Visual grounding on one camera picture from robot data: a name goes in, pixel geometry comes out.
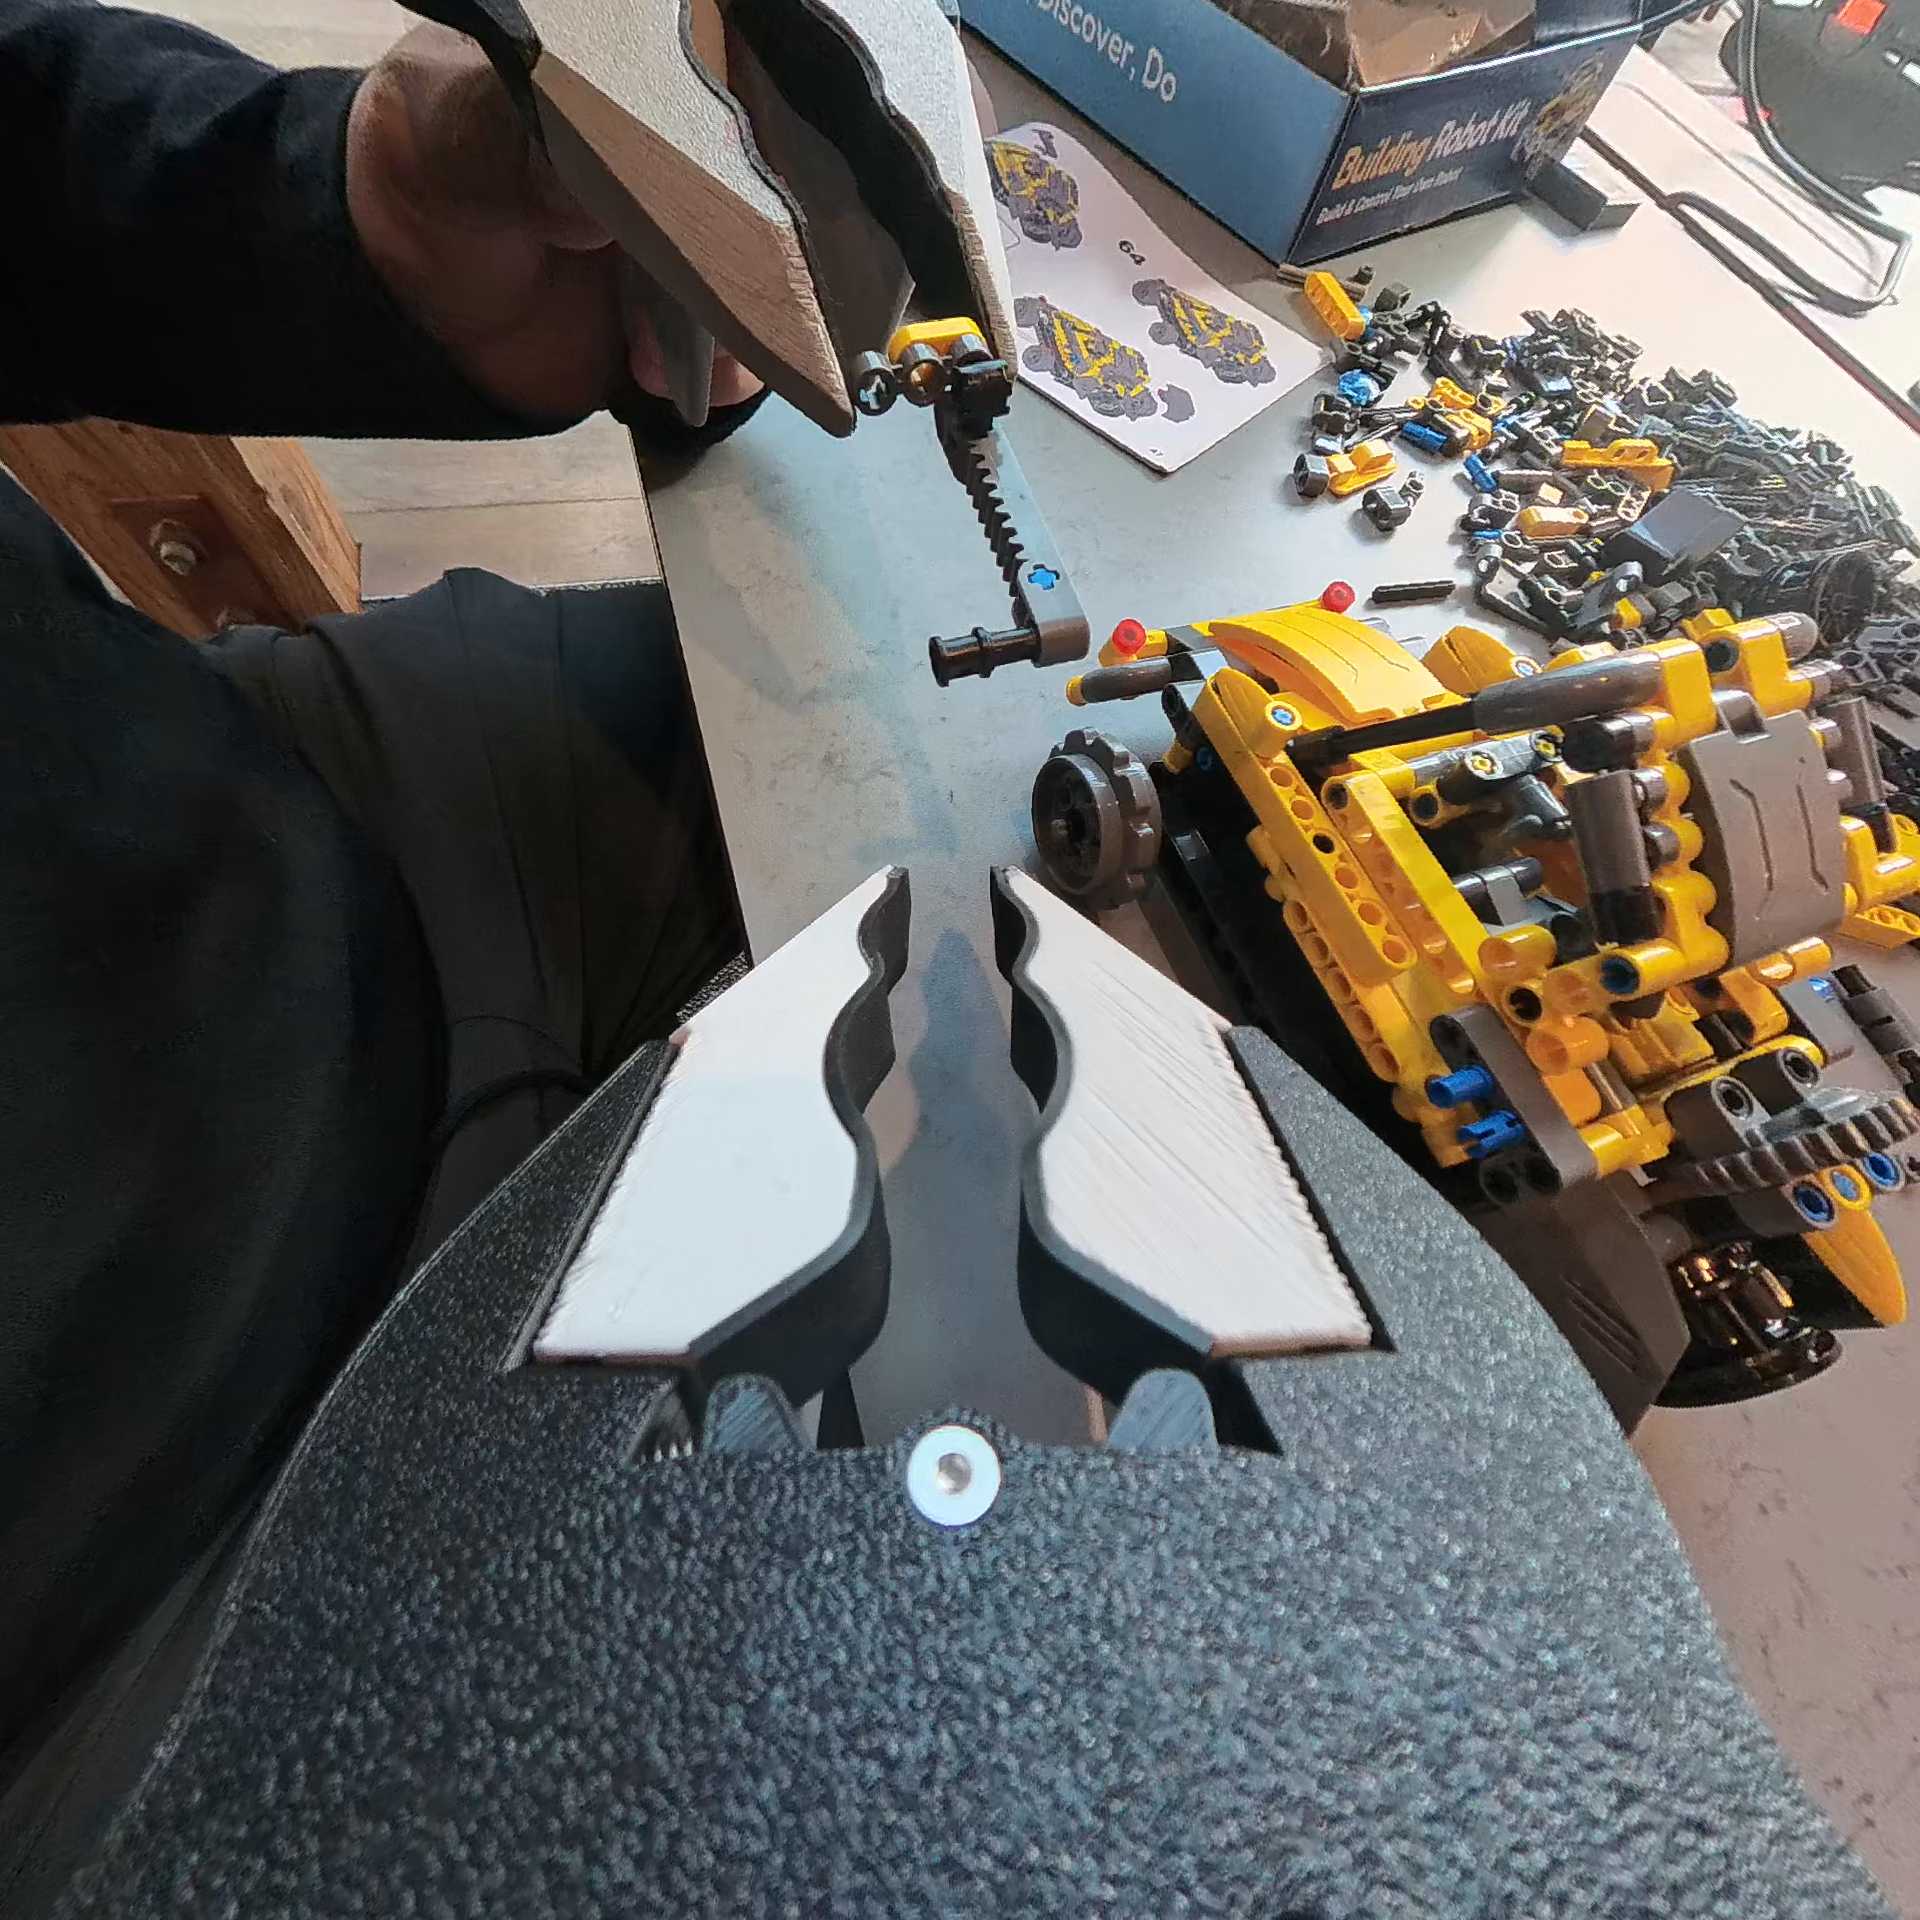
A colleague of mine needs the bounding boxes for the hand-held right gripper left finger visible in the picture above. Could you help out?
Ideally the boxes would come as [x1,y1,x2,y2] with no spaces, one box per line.
[532,865,913,1375]

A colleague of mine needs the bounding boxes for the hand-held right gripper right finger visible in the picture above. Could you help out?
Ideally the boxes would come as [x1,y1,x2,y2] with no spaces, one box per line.
[989,865,1376,1364]

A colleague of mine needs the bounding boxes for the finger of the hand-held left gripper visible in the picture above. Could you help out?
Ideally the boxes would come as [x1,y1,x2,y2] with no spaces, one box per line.
[525,0,917,442]
[802,0,1025,377]

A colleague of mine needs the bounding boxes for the yellow toy brick vehicle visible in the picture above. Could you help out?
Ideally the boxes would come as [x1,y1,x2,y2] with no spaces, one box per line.
[1031,583,1920,1416]

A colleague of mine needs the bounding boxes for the grey toothed rack brick assembly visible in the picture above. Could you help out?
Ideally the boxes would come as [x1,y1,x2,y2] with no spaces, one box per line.
[849,319,1093,689]

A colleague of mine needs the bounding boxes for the person's left forearm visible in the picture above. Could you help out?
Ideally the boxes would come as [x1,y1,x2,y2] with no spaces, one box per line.
[0,0,633,449]

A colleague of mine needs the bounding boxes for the person's left hand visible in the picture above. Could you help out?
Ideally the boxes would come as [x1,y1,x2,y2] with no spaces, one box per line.
[346,23,783,436]

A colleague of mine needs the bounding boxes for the white instruction booklet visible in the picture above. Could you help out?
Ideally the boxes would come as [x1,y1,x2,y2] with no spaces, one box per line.
[984,120,1336,476]

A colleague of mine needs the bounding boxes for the blue cardboard kit box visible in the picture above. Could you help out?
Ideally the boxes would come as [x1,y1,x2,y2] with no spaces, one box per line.
[957,0,1653,267]

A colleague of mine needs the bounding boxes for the person's dark clothing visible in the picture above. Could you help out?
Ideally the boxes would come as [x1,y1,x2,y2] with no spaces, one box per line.
[0,464,753,1802]

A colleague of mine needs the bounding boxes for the wooden beam with bolt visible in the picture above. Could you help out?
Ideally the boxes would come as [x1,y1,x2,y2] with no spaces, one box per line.
[0,422,365,640]

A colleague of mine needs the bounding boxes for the black rectangular block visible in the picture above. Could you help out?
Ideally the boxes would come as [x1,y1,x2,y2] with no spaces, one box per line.
[1530,153,1642,236]

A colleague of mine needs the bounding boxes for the pile of black yellow bricks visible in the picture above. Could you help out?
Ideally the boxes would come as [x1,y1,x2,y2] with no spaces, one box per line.
[1288,267,1920,723]

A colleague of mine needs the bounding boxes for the black electronic device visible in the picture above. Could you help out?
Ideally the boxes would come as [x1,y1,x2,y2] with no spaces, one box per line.
[1716,0,1920,204]

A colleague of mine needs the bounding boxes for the black cable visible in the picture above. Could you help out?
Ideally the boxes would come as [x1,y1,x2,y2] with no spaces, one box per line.
[1635,0,1920,320]

